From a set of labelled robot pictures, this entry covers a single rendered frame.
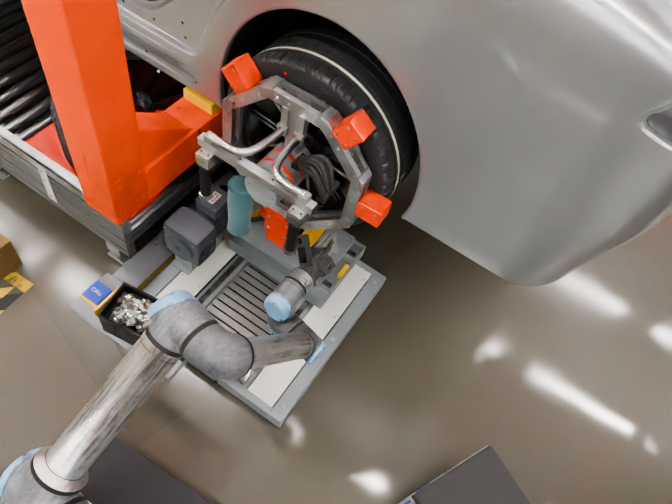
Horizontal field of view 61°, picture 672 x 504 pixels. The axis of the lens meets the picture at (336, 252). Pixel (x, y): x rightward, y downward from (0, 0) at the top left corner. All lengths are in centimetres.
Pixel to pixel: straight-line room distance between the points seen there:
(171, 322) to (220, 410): 100
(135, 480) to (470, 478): 109
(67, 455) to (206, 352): 46
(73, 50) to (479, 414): 200
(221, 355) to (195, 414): 99
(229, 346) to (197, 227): 95
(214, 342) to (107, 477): 78
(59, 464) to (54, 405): 82
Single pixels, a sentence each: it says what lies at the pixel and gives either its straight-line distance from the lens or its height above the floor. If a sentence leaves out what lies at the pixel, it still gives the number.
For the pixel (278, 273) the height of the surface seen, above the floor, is 15.
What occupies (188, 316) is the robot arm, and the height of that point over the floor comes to 100.
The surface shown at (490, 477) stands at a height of 34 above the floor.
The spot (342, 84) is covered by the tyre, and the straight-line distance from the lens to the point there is 171.
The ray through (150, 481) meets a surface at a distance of 200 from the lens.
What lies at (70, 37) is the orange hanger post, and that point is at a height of 130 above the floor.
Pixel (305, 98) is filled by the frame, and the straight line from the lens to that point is 173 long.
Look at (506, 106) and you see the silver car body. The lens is 154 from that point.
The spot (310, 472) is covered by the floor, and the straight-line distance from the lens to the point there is 232.
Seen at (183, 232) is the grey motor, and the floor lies 41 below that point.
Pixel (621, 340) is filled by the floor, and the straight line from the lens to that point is 309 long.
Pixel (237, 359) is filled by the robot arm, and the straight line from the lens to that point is 140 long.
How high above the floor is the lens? 225
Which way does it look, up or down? 55 degrees down
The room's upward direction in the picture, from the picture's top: 17 degrees clockwise
